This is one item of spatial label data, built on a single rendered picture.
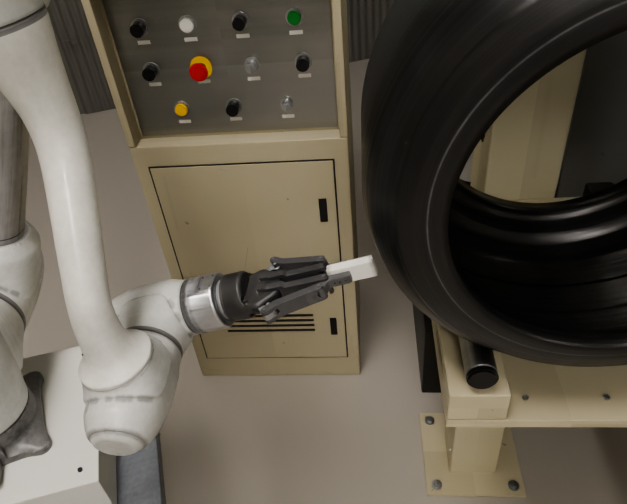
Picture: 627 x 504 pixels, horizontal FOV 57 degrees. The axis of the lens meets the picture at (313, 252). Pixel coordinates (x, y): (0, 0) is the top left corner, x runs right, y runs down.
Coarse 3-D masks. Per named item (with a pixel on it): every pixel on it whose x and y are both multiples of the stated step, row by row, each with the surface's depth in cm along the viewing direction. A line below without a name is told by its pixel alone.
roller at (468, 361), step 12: (468, 348) 83; (480, 348) 82; (468, 360) 82; (480, 360) 81; (492, 360) 81; (468, 372) 81; (480, 372) 80; (492, 372) 80; (480, 384) 81; (492, 384) 81
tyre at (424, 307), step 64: (448, 0) 54; (512, 0) 50; (576, 0) 48; (384, 64) 64; (448, 64) 54; (512, 64) 51; (384, 128) 60; (448, 128) 56; (384, 192) 64; (448, 192) 60; (384, 256) 71; (448, 256) 65; (512, 256) 97; (576, 256) 96; (448, 320) 73; (512, 320) 73; (576, 320) 86
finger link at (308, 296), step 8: (304, 288) 84; (312, 288) 83; (320, 288) 83; (288, 296) 83; (296, 296) 83; (304, 296) 83; (312, 296) 83; (272, 304) 83; (280, 304) 83; (288, 304) 83; (296, 304) 84; (304, 304) 84; (312, 304) 84; (264, 312) 83; (280, 312) 84; (288, 312) 84; (272, 320) 84
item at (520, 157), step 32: (576, 64) 89; (544, 96) 92; (512, 128) 96; (544, 128) 96; (480, 160) 106; (512, 160) 100; (544, 160) 100; (512, 192) 104; (544, 192) 104; (448, 448) 165; (480, 448) 156
